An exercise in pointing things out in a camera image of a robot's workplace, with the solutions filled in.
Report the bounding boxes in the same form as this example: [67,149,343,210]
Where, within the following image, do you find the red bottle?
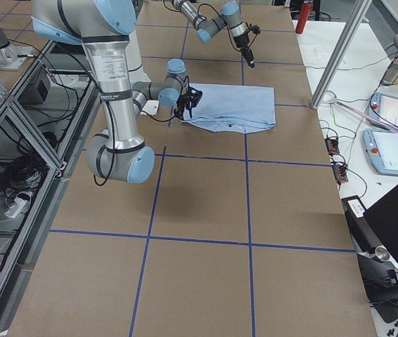
[295,0,312,34]

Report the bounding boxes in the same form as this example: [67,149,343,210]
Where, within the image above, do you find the blue teach pendant far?
[368,93,398,128]

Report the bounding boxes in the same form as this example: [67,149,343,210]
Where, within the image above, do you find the blue teach pendant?
[363,129,398,176]
[368,93,398,128]

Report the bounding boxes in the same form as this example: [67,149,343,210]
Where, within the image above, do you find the aluminium frame post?
[310,0,372,110]

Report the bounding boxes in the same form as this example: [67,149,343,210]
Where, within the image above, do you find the black laptop computer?
[342,185,398,323]

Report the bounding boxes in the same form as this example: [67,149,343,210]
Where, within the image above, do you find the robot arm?
[171,1,260,68]
[32,1,202,183]

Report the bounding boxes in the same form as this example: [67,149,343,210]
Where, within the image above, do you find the tangled floor cables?
[0,129,59,218]

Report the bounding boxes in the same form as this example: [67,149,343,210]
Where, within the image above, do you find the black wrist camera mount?
[187,87,203,108]
[247,24,260,35]

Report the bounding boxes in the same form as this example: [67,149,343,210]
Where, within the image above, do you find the light blue t-shirt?
[183,84,276,134]

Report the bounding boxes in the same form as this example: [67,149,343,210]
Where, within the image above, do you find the blue teach pendant near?
[363,129,398,176]

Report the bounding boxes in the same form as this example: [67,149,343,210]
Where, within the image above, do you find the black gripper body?
[174,88,194,118]
[233,32,250,51]

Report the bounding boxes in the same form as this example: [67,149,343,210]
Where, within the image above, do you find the aluminium frame rail structure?
[0,42,98,331]

